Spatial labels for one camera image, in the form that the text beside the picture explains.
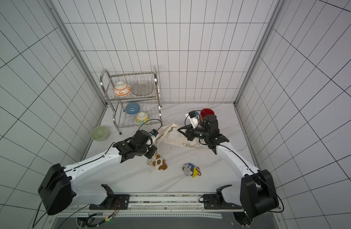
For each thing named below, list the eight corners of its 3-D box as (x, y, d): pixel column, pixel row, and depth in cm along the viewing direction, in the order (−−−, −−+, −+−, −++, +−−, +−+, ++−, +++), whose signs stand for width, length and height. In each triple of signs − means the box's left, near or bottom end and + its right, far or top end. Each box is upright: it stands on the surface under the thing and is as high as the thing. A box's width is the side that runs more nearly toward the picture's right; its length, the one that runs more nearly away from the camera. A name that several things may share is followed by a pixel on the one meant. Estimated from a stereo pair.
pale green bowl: (92, 141, 98) (88, 137, 94) (97, 130, 104) (94, 125, 100) (108, 141, 98) (104, 137, 94) (112, 130, 104) (109, 125, 100)
